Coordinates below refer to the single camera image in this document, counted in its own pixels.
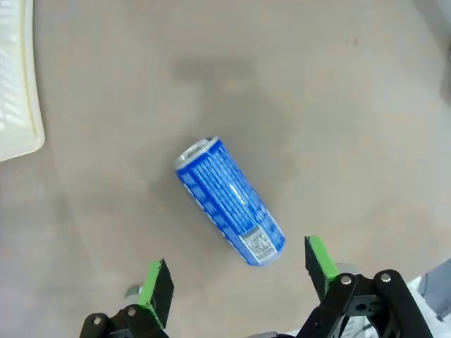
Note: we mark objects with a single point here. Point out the blue white drink can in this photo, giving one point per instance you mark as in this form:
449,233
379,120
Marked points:
229,200

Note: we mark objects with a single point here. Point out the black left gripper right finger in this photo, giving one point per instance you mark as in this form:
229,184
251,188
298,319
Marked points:
352,310

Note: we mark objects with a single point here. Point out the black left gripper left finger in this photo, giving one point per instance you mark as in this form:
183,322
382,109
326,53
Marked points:
158,292

